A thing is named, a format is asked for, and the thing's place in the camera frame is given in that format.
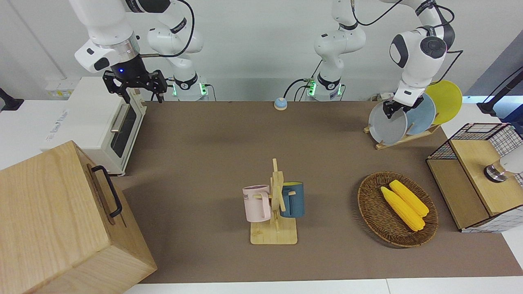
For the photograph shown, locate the white wall socket box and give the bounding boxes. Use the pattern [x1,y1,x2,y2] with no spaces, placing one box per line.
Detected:
[45,79,82,98]

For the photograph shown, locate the wooden plate rack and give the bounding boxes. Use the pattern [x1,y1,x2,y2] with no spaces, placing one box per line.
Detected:
[364,124,442,150]

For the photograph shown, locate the black camera stand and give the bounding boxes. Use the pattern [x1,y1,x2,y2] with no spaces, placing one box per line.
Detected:
[476,67,523,117]
[0,88,24,113]

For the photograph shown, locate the wooden mug tree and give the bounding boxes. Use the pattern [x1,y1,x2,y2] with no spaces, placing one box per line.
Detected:
[250,158,298,245]

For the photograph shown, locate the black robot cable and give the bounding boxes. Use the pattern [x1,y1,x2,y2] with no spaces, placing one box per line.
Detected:
[139,0,196,58]

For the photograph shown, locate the brown table mat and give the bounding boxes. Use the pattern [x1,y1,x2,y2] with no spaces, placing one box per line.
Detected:
[122,100,523,284]

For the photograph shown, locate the dark blue mug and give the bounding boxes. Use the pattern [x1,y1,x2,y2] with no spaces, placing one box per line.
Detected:
[280,182,305,218]

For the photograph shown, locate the gray plate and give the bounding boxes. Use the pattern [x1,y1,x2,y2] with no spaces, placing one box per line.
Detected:
[368,100,408,146]

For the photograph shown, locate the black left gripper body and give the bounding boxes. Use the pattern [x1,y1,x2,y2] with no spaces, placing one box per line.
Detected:
[390,99,416,115]

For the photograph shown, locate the black cabinet handle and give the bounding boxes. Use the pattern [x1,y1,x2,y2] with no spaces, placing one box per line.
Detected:
[91,165,123,218]

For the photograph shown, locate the light blue plate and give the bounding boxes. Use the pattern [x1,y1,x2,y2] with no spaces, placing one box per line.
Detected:
[405,93,436,136]

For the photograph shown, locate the white toaster oven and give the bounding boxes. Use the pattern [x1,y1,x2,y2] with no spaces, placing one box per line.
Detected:
[41,76,148,176]

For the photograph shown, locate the toaster oven door handle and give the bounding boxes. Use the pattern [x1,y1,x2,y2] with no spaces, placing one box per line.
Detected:
[110,103,128,133]

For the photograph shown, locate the wire and wood shelf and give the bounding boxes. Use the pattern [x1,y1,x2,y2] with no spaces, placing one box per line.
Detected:
[426,122,523,234]

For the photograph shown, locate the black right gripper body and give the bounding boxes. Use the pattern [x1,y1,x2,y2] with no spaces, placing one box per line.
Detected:
[102,55,168,96]

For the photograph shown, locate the round wicker basket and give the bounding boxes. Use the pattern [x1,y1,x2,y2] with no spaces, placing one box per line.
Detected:
[358,171,439,248]

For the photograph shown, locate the wooden cabinet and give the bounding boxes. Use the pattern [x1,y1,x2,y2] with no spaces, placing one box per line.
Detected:
[0,140,158,294]

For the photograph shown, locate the pink mug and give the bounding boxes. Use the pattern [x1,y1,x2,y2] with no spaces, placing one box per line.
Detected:
[242,185,272,223]

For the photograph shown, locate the yellow corn cob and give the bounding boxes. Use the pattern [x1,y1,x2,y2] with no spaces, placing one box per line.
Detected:
[389,180,429,217]
[380,186,425,232]

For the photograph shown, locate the yellow plate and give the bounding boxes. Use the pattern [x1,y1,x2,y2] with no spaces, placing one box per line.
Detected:
[425,80,463,125]

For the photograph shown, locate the white device with metal ring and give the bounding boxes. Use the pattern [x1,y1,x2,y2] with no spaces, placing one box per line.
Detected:
[484,145,523,183]

